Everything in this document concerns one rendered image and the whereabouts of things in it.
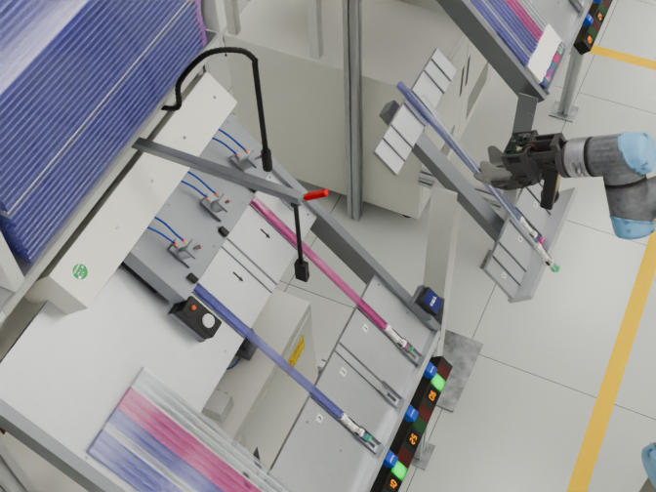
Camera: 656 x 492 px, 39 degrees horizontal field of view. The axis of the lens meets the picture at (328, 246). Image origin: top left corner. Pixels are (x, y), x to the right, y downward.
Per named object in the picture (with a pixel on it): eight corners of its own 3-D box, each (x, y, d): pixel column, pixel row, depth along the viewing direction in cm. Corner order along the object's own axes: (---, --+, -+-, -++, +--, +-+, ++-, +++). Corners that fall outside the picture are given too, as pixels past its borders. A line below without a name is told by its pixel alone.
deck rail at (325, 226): (422, 329, 206) (441, 326, 202) (418, 337, 205) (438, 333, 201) (191, 102, 180) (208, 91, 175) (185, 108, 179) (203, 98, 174)
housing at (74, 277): (198, 125, 181) (238, 102, 170) (53, 320, 155) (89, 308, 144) (168, 95, 178) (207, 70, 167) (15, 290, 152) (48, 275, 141)
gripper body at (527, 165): (510, 131, 182) (566, 125, 174) (526, 163, 187) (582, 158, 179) (496, 158, 178) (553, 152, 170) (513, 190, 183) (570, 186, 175)
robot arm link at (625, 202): (681, 225, 170) (672, 169, 167) (629, 245, 168) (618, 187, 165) (656, 219, 178) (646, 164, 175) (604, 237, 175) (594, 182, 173)
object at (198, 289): (367, 436, 184) (372, 435, 183) (364, 442, 184) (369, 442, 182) (183, 272, 166) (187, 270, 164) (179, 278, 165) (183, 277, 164)
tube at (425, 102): (554, 267, 202) (558, 266, 201) (553, 272, 201) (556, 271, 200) (420, 96, 181) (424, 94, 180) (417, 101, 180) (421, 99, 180)
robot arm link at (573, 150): (604, 157, 176) (592, 187, 172) (582, 159, 179) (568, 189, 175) (591, 127, 172) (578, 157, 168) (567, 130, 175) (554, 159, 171)
